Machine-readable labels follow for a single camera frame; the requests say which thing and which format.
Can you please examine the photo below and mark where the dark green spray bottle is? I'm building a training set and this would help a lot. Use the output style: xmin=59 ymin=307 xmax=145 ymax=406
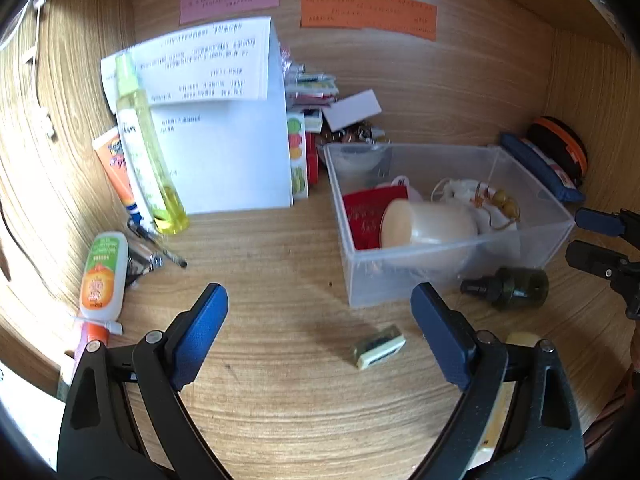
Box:
xmin=460 ymin=266 xmax=549 ymax=311

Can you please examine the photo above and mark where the green bead charm with cord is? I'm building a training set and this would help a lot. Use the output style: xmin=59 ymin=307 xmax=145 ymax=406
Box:
xmin=473 ymin=182 xmax=521 ymax=226

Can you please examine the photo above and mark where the white drawstring cloth pouch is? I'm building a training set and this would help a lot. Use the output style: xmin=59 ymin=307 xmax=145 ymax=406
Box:
xmin=430 ymin=178 xmax=521 ymax=234

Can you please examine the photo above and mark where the small green white eraser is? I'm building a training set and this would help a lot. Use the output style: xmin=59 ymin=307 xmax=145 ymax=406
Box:
xmin=354 ymin=325 xmax=407 ymax=370

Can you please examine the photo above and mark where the pink macaron case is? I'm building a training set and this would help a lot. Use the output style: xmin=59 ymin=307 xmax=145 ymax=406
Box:
xmin=387 ymin=176 xmax=423 ymax=202

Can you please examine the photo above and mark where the cream lotion bottle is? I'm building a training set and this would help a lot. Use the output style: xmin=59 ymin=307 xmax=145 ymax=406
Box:
xmin=380 ymin=200 xmax=477 ymax=248

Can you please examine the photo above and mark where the clear plastic storage bin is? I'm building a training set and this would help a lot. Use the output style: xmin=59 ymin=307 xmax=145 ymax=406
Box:
xmin=323 ymin=144 xmax=575 ymax=308

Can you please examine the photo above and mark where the red fabric pouch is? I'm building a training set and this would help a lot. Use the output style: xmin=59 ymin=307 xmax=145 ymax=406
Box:
xmin=343 ymin=185 xmax=408 ymax=250

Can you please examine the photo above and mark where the blue patterned pouch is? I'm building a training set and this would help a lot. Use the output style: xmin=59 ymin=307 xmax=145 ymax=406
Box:
xmin=499 ymin=132 xmax=586 ymax=204

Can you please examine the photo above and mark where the black orange round case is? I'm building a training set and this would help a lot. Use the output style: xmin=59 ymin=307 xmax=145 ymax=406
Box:
xmin=525 ymin=116 xmax=589 ymax=188

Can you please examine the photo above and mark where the white orange cream tube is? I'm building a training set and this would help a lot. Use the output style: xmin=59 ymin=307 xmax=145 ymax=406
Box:
xmin=79 ymin=231 xmax=128 ymax=335

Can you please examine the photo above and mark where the yellow liquid spray bottle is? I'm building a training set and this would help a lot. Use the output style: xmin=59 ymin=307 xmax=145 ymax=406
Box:
xmin=115 ymin=51 xmax=189 ymax=234

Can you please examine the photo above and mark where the white bowl with trinkets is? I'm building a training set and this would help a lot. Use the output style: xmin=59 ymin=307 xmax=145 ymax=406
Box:
xmin=316 ymin=122 xmax=390 ymax=174

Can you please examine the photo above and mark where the orange toothpaste tube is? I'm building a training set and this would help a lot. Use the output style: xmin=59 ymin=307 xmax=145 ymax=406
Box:
xmin=92 ymin=127 xmax=152 ymax=223

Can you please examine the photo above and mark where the small white cardboard box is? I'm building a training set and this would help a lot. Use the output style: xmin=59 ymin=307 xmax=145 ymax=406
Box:
xmin=322 ymin=89 xmax=382 ymax=132

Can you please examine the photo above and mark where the stack of packets and cards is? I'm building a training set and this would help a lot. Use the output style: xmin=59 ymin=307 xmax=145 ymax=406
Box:
xmin=280 ymin=44 xmax=340 ymax=134

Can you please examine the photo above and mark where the white paper box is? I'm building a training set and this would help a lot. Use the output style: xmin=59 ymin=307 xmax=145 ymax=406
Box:
xmin=125 ymin=16 xmax=293 ymax=214

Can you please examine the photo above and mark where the orange paper note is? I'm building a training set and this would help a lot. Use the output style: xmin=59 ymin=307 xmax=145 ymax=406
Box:
xmin=300 ymin=0 xmax=437 ymax=41

